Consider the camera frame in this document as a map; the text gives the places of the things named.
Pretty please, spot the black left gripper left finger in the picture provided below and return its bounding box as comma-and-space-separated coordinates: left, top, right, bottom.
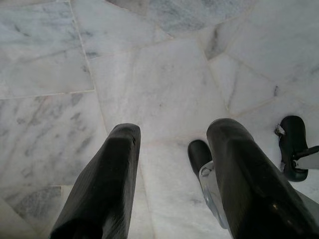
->
48, 123, 142, 239

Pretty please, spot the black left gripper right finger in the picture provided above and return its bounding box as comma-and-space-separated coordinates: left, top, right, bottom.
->
206, 118, 319, 239

